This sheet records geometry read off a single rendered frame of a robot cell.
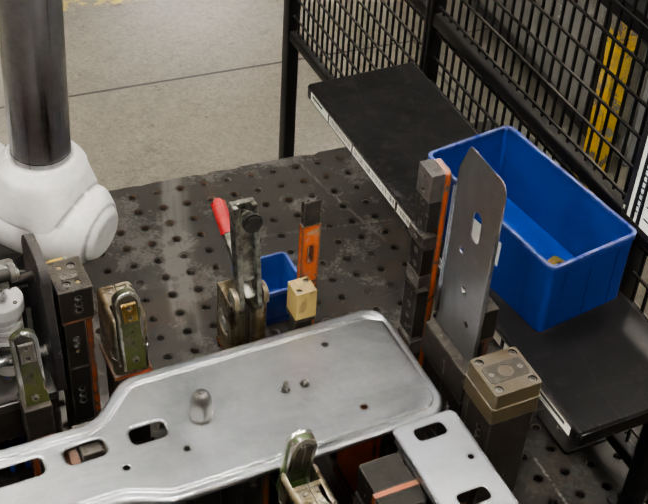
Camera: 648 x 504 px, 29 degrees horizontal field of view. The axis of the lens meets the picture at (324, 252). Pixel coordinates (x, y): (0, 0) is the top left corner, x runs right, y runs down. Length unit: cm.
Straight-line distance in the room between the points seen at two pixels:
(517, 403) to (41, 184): 86
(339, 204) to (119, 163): 137
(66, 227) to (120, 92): 202
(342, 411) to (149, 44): 274
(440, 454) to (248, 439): 26
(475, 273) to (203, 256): 82
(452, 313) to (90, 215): 65
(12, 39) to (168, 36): 245
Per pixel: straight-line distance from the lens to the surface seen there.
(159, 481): 168
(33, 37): 196
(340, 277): 239
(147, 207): 254
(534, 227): 204
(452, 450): 173
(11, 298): 178
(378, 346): 185
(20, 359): 174
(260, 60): 426
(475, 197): 169
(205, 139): 390
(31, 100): 202
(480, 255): 172
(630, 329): 191
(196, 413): 172
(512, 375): 175
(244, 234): 176
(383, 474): 172
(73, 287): 176
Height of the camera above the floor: 232
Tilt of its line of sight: 41 degrees down
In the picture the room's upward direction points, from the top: 4 degrees clockwise
